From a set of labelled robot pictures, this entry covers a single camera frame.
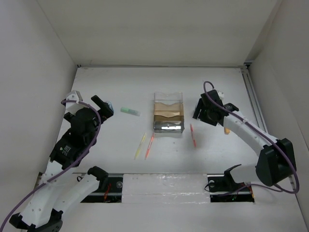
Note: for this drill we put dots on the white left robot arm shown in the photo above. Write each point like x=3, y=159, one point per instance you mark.
x=47, y=206

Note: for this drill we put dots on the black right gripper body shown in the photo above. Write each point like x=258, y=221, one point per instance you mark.
x=205, y=116

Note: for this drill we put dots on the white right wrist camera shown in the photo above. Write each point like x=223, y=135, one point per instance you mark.
x=221, y=95

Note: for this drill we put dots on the green highlighter marker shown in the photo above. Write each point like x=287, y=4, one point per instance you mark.
x=130, y=111

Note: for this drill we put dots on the red pen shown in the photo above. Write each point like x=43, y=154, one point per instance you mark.
x=192, y=134

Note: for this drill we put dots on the three-tier acrylic organizer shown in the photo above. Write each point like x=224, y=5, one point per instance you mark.
x=168, y=113

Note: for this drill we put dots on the blue tape roll left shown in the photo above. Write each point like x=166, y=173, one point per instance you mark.
x=110, y=105

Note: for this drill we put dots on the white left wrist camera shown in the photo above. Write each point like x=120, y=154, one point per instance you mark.
x=72, y=102

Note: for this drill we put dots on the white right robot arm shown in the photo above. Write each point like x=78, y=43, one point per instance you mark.
x=275, y=168

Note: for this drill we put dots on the aluminium frame rail right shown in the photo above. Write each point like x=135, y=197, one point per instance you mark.
x=253, y=97

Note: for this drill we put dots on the orange pen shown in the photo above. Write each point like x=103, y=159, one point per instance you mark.
x=149, y=146

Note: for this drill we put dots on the orange yellow highlighter marker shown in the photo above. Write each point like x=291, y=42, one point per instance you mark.
x=227, y=131

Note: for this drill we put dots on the yellow pen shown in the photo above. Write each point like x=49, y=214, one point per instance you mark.
x=140, y=145

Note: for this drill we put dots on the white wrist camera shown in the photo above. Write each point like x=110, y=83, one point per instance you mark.
x=221, y=95
x=72, y=102

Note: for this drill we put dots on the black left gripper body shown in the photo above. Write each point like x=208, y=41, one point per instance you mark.
x=91, y=137

